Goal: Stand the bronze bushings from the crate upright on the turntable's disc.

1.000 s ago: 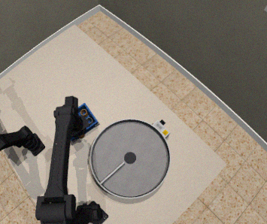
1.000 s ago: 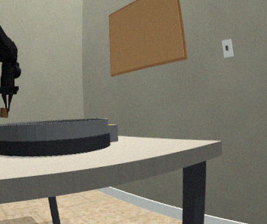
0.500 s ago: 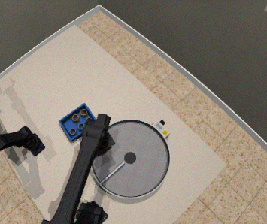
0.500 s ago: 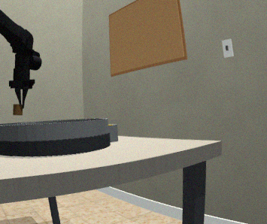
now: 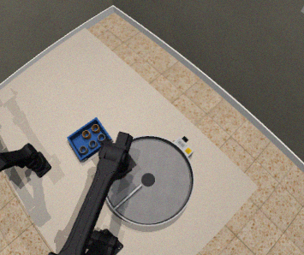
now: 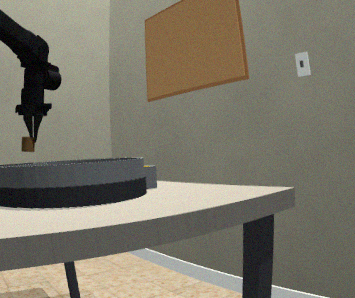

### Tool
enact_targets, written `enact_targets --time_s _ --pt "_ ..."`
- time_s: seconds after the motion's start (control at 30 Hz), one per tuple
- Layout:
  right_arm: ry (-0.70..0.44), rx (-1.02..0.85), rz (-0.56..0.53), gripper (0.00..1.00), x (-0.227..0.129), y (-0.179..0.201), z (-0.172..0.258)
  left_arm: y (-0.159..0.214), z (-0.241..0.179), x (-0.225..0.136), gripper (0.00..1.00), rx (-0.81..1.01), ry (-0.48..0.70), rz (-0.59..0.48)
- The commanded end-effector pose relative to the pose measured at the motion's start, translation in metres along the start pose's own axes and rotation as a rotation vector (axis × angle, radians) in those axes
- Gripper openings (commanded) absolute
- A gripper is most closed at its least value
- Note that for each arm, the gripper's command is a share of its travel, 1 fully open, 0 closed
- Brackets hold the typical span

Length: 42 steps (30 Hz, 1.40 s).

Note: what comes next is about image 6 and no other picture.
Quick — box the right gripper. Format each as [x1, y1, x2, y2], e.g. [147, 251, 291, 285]
[15, 84, 52, 143]

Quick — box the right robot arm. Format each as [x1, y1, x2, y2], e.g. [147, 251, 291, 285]
[0, 9, 62, 103]

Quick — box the bronze bushing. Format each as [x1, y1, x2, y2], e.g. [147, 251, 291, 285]
[22, 137, 35, 152]

